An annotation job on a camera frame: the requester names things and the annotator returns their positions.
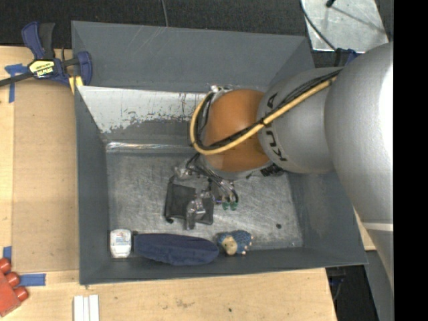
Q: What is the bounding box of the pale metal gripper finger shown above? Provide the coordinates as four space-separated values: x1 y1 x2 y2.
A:
185 197 208 231
173 165 194 181

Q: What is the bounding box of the grey metal bin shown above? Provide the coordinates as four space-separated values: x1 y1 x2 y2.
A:
70 20 369 286

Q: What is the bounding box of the dark blue cloth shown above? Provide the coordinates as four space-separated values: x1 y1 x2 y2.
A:
132 233 221 267

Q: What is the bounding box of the blue toy hedgehog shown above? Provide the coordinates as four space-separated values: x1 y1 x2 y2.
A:
216 229 255 257

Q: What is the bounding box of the small white box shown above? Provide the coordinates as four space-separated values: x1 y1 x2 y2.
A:
109 228 132 259

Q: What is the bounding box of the pale wood flat board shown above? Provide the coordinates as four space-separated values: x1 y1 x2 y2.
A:
11 80 81 274

